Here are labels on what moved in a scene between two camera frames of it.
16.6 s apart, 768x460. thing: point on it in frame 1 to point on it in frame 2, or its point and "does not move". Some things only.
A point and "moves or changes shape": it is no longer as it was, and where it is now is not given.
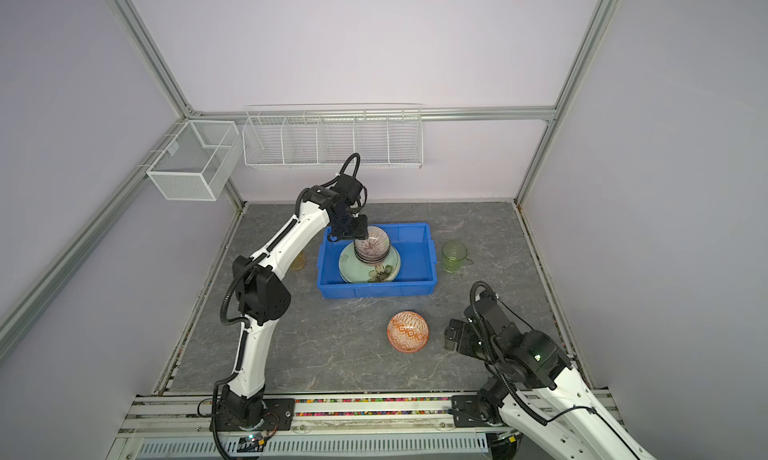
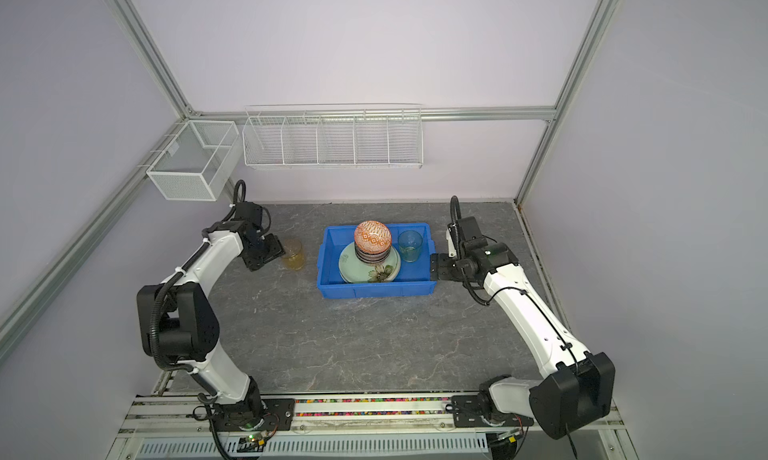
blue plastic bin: x=418 y=272 does not move
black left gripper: x=361 y=233 to x=276 y=250
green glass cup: x=453 y=253 moves or changes shape
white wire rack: x=324 y=136 does not move
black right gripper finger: x=467 y=344 to x=439 y=266
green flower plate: x=356 y=271 does not move
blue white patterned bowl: x=407 y=332 to x=372 y=237
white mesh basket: x=200 y=161 does not move
